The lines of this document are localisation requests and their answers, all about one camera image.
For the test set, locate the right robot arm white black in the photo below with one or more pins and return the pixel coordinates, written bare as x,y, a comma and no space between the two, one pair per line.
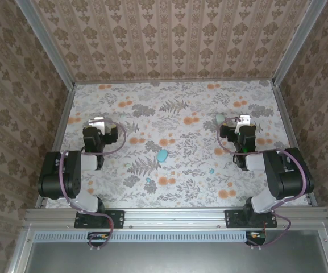
283,176

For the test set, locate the grey metal sheet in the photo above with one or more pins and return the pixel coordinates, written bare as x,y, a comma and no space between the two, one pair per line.
180,258

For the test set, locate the mint green earbud charging case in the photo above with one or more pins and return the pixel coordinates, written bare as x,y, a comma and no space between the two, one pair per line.
220,117

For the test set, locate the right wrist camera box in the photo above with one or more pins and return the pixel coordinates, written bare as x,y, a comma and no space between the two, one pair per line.
244,119

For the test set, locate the floral patterned table mat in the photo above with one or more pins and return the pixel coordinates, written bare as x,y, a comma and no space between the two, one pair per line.
180,170

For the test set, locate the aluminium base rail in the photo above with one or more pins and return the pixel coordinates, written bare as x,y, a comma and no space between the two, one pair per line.
175,217

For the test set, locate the small connector board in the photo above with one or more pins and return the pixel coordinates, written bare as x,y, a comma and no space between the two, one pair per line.
256,235
99,236

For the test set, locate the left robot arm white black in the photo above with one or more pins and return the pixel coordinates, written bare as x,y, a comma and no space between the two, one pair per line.
72,170

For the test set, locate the blue earbud charging case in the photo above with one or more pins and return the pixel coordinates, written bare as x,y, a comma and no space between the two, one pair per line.
162,156

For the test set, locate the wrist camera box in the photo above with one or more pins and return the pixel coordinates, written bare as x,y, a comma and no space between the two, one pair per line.
101,126
244,119

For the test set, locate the aluminium corner post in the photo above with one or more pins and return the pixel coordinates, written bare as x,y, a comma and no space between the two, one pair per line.
297,42
50,45

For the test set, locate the aluminium side rail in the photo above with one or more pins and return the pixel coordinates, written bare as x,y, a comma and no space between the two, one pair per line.
290,128
57,142

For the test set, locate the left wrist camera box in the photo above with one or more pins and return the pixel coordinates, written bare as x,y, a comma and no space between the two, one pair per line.
101,126

